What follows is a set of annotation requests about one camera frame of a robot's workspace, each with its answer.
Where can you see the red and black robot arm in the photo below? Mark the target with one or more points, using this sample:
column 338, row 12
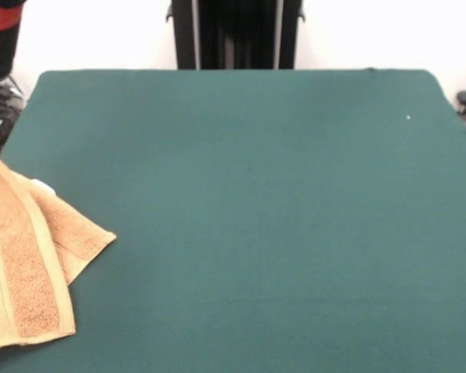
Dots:
column 0, row 46

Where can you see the dark green table cloth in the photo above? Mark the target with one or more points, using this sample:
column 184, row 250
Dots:
column 256, row 213

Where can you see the black metal stand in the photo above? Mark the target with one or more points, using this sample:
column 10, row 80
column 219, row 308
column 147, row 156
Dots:
column 237, row 35

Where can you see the black equipment pile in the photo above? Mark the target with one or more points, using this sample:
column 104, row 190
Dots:
column 4, row 109

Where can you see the tan terry towel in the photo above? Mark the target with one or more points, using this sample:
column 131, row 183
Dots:
column 23, row 252

